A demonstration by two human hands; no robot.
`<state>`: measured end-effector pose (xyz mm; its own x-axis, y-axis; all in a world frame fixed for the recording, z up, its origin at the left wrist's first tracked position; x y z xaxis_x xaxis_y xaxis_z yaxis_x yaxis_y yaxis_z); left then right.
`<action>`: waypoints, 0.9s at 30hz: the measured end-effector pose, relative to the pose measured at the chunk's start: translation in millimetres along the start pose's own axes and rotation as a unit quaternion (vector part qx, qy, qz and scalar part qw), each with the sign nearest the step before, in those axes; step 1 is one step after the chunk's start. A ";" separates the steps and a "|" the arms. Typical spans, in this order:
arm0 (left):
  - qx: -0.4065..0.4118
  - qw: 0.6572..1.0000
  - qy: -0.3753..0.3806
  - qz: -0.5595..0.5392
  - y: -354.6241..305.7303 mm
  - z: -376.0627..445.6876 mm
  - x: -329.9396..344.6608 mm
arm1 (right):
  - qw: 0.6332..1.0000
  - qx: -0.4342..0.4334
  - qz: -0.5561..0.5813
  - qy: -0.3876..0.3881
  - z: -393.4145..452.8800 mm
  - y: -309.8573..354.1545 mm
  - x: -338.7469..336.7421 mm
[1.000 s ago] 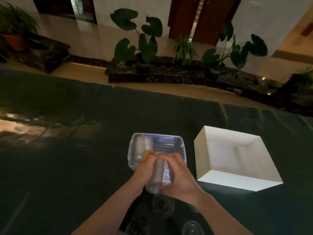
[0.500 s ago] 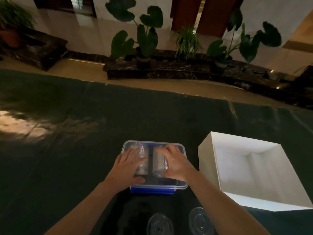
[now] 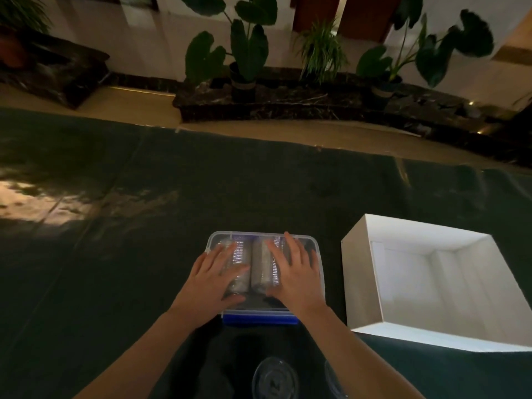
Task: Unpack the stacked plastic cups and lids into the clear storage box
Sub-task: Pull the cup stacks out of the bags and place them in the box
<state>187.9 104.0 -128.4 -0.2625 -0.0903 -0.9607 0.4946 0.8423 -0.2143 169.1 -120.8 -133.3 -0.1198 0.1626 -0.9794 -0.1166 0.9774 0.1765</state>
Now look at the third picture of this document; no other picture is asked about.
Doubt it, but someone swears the grassy plant terracotta pot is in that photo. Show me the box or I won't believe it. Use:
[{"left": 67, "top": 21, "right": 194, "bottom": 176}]
[{"left": 0, "top": 0, "right": 53, "bottom": 69}]

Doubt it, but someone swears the clear plastic lid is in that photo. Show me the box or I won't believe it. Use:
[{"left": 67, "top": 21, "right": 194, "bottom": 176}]
[
  {"left": 323, "top": 360, "right": 348, "bottom": 399},
  {"left": 251, "top": 356, "right": 300, "bottom": 399}
]

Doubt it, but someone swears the grassy potted plant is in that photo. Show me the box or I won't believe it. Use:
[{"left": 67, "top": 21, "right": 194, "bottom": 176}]
[{"left": 293, "top": 18, "right": 349, "bottom": 86}]

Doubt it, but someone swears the person's left hand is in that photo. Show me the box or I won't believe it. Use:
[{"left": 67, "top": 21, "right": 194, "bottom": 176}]
[{"left": 168, "top": 241, "right": 252, "bottom": 329}]

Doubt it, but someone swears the white cardboard box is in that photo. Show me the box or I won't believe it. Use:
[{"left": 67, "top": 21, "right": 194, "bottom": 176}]
[{"left": 340, "top": 213, "right": 532, "bottom": 354}]

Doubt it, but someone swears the short dark marble ledge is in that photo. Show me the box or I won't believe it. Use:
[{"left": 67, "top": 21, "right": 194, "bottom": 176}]
[{"left": 0, "top": 30, "right": 111, "bottom": 111}]

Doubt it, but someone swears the person's left forearm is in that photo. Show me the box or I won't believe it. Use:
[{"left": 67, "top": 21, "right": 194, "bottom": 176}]
[{"left": 73, "top": 309, "right": 202, "bottom": 399}]

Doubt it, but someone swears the stack of clear plastic cups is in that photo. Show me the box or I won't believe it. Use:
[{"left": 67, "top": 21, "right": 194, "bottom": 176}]
[
  {"left": 251, "top": 236, "right": 291, "bottom": 298},
  {"left": 219, "top": 238, "right": 252, "bottom": 295}
]

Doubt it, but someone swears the person's right forearm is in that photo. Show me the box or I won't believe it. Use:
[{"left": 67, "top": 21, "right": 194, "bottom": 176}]
[{"left": 295, "top": 305, "right": 427, "bottom": 399}]

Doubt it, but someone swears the clear bin with blue latches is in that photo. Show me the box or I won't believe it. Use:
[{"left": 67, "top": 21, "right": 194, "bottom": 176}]
[{"left": 206, "top": 231, "right": 326, "bottom": 325}]

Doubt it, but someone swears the person's right hand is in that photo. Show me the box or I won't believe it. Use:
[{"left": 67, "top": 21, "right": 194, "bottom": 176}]
[{"left": 265, "top": 231, "right": 329, "bottom": 323}]

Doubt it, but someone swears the long dark marble planter ledge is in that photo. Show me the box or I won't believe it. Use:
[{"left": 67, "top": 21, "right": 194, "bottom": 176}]
[{"left": 172, "top": 68, "right": 532, "bottom": 169}]

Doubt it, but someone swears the large-leaf potted plant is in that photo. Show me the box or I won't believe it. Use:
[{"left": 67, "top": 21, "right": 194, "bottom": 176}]
[
  {"left": 177, "top": 0, "right": 278, "bottom": 103},
  {"left": 356, "top": 0, "right": 495, "bottom": 109}
]

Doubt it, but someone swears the brown wooden door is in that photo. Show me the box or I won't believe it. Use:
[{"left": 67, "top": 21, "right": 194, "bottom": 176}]
[
  {"left": 337, "top": 0, "right": 406, "bottom": 43},
  {"left": 290, "top": 0, "right": 342, "bottom": 34}
]

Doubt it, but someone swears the dark green table cover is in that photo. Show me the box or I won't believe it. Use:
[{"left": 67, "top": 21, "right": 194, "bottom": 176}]
[{"left": 0, "top": 106, "right": 532, "bottom": 399}]

